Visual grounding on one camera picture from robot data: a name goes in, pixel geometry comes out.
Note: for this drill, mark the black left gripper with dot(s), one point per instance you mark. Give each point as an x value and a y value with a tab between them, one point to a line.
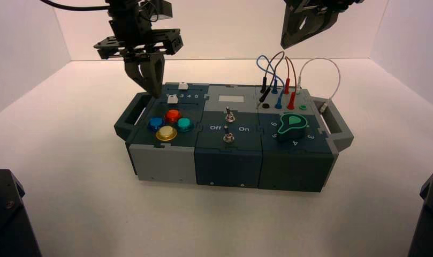
141	40

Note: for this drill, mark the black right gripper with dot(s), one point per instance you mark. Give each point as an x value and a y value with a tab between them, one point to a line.
329	9

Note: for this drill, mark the white slider knob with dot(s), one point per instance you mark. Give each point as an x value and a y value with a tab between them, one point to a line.
183	86
172	99

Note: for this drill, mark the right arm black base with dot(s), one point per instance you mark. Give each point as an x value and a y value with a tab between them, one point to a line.
429	216

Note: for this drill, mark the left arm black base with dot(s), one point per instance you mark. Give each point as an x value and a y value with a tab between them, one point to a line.
8	216

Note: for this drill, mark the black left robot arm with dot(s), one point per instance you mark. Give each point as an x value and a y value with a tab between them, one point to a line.
125	10

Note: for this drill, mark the red push button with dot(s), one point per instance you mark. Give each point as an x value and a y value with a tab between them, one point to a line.
173	115

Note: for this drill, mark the blue push button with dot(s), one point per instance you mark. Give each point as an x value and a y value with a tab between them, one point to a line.
155	123

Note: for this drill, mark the yellow push button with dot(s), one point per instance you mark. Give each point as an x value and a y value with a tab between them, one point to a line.
166	133

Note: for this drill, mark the teal push button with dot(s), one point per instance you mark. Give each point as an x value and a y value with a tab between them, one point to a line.
184	125

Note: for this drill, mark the green rotary knob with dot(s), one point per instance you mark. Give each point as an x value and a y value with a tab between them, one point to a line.
291	127

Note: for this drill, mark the dark teal grey control box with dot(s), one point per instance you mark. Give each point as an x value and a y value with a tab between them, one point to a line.
230	159

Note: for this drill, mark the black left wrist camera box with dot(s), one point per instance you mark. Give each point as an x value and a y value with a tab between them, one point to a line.
161	9

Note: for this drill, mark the metal toggle switch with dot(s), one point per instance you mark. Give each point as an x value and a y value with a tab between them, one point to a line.
228	136
229	114

